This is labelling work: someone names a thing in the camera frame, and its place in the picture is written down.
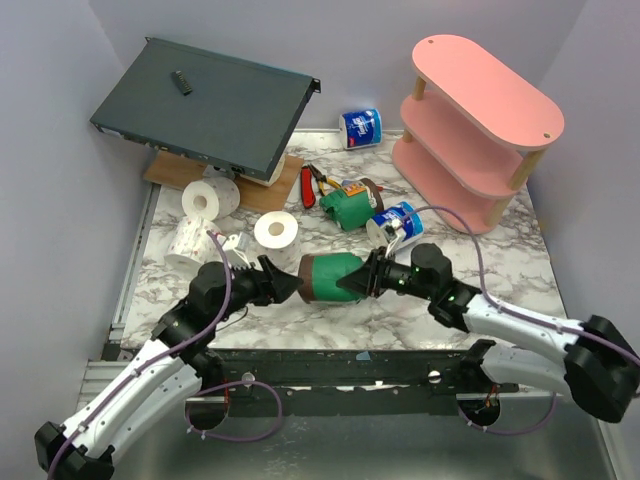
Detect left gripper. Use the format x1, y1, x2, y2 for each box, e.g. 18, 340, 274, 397
213, 255, 304, 325

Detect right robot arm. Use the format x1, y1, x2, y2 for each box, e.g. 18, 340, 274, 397
336, 243, 639, 423

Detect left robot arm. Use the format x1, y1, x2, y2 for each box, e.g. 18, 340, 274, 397
35, 255, 303, 479

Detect pink three-tier shelf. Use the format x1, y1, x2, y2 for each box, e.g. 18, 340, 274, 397
392, 34, 565, 234

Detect white floral paper towel roll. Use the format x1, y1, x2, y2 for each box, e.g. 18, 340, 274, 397
254, 211, 301, 270

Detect blue wrapped Tempo roll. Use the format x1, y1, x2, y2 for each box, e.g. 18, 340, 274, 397
365, 201, 424, 254

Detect floral roll lying left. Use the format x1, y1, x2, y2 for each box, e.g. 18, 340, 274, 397
164, 216, 226, 274

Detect floral roll near board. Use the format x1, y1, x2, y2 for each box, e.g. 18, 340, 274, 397
181, 177, 240, 221

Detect blue wrapped roll at back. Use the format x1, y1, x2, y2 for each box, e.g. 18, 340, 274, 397
339, 108, 382, 150

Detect wooden board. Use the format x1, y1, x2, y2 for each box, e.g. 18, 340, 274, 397
143, 152, 304, 213

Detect small black connector strip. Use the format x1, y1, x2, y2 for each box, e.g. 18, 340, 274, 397
171, 70, 193, 96

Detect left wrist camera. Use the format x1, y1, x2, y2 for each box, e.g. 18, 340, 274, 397
222, 232, 250, 269

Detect blue handled screwdriver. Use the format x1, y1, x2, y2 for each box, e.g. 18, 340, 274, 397
376, 185, 405, 195

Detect red handled cutter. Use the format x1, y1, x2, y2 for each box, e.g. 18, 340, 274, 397
300, 166, 316, 209

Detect black metal base rail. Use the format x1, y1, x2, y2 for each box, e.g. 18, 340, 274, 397
102, 344, 521, 419

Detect yellow handled pliers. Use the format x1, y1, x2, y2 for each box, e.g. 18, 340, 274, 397
308, 164, 341, 196

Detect dark grey network switch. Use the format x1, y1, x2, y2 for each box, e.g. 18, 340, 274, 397
90, 38, 321, 181

